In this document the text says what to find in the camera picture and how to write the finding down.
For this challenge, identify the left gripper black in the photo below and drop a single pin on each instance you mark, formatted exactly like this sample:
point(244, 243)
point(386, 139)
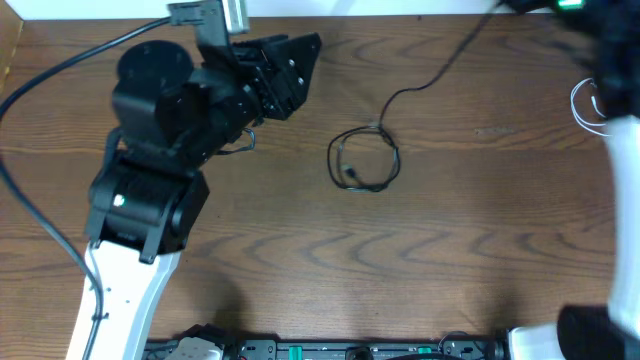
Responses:
point(265, 84)

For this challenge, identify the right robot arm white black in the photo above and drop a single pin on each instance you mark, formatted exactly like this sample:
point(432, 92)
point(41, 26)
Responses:
point(610, 331)

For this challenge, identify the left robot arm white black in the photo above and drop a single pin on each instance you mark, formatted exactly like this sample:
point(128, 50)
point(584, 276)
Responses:
point(174, 115)

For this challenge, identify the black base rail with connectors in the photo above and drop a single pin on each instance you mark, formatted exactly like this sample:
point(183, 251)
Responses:
point(210, 342)

